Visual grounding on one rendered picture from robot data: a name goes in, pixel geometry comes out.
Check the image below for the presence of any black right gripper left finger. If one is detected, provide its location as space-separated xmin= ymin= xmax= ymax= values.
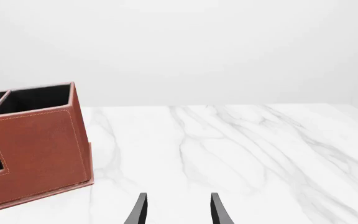
xmin=123 ymin=192 xmax=148 ymax=224

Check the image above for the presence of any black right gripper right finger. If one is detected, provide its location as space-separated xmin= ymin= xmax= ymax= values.
xmin=210 ymin=192 xmax=236 ymax=224

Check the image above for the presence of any red-brown desk caddy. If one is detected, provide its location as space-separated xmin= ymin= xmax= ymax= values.
xmin=0 ymin=81 xmax=94 ymax=215

